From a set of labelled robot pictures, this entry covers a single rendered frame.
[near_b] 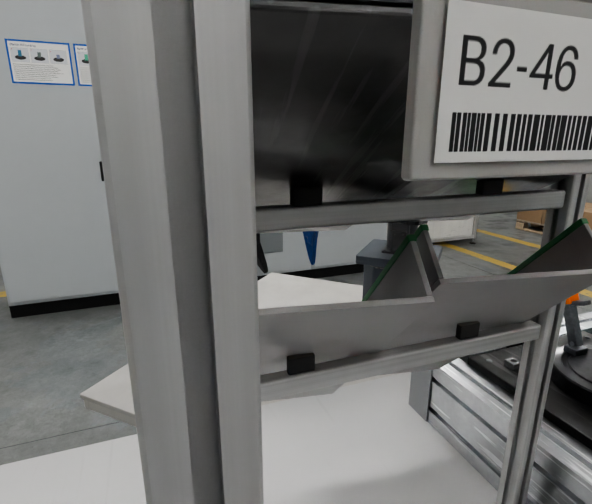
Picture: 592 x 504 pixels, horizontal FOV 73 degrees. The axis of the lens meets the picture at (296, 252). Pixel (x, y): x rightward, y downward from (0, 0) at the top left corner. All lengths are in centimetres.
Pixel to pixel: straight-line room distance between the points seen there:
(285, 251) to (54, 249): 179
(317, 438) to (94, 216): 285
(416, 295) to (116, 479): 48
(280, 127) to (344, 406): 56
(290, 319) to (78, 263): 320
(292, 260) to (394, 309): 338
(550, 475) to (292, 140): 46
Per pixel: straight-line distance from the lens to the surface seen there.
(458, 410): 62
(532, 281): 31
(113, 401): 76
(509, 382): 61
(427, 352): 34
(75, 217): 331
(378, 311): 23
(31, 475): 67
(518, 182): 36
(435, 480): 60
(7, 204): 337
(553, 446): 54
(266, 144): 19
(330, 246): 372
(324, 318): 23
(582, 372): 64
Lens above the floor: 127
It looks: 16 degrees down
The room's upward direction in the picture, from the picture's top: straight up
